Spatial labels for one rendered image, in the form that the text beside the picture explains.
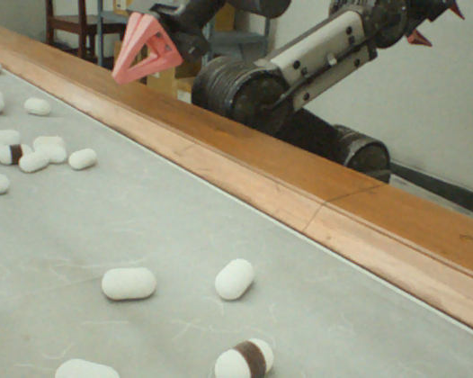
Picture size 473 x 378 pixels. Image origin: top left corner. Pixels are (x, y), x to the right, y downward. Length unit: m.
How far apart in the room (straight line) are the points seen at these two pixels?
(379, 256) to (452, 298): 0.06
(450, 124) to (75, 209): 2.20
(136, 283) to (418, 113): 2.34
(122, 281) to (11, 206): 0.18
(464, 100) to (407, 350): 2.21
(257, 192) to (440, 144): 2.12
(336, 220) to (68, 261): 0.21
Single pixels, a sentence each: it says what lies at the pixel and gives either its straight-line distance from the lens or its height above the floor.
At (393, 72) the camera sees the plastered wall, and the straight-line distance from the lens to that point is 2.71.
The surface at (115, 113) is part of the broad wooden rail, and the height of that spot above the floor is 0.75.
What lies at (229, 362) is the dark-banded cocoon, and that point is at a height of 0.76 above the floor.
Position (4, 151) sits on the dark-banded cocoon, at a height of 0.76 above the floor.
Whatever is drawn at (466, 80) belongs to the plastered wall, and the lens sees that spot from 2.53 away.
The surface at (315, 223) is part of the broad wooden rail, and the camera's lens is 0.48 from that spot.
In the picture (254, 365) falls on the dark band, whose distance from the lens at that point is 0.31.
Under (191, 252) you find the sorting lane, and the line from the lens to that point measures 0.44.
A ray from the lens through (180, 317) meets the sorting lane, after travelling 0.37.
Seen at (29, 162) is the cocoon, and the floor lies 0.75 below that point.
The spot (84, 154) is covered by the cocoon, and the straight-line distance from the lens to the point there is 0.59.
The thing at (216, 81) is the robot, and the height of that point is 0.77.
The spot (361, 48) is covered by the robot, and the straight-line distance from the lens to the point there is 1.01.
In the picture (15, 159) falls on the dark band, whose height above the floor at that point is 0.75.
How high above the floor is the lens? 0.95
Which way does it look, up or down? 22 degrees down
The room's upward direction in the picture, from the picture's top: 5 degrees clockwise
